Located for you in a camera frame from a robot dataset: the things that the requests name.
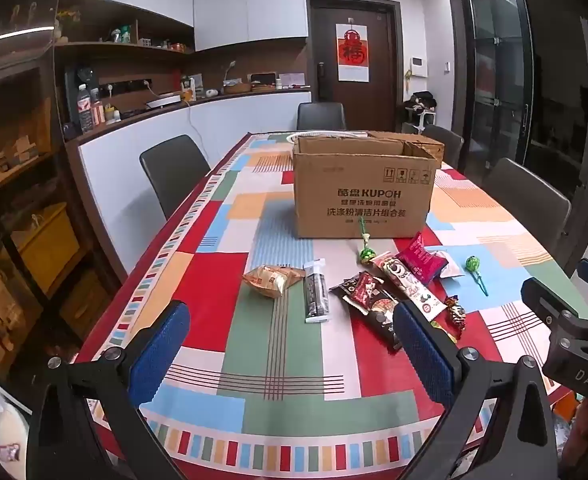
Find white shoe rack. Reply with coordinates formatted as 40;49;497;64
404;107;437;133

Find white lower cabinet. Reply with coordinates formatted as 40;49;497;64
66;87;312;271

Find white pink snack packet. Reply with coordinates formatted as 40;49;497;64
426;249;466;278

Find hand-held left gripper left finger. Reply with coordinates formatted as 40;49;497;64
26;300;192;480

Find magenta snack packet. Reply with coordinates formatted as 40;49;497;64
396;232;450;283

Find green lollipop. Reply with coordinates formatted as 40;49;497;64
464;256;490;298
358;221;377;264

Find small striped candy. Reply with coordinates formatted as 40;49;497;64
443;296;467;331

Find clear bottle with red label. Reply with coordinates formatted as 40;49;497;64
76;84;92;133

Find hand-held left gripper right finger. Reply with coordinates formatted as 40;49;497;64
392;302;560;480

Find dark snack packet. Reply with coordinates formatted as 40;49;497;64
329;271;405;350

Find white fruit basket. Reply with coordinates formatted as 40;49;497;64
285;131;370;142

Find dark brown door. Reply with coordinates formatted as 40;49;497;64
306;0;402;133

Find dark grey chair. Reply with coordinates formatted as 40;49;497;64
296;102;347;132
481;157;572;261
139;135;212;221
421;124;465;168

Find colourful patterned tablecloth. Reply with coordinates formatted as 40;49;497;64
74;132;588;466

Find long white red snack packet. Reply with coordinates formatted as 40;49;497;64
371;251;447;321

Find wooden wall shelf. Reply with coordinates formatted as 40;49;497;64
54;0;195;68

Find yellow flower decoration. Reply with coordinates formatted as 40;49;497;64
56;7;82;36

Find wall power strip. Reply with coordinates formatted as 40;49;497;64
99;79;153;96

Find white upper cabinets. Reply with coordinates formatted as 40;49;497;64
59;0;309;52

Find clear bottle with pink label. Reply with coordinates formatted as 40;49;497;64
90;88;106;128

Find yellow storage box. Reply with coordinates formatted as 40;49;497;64
11;205;82;296

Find tan snack packet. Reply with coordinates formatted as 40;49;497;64
242;265;307;300

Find glass sliding door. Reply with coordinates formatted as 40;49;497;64
461;0;535;186

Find cardboard box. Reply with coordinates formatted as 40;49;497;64
292;131;446;239

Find black coffee machine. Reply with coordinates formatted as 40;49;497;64
64;65;100;126

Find red and white wall calendar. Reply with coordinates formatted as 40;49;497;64
337;22;371;82

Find black and white long packet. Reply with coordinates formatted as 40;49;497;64
302;258;331;323

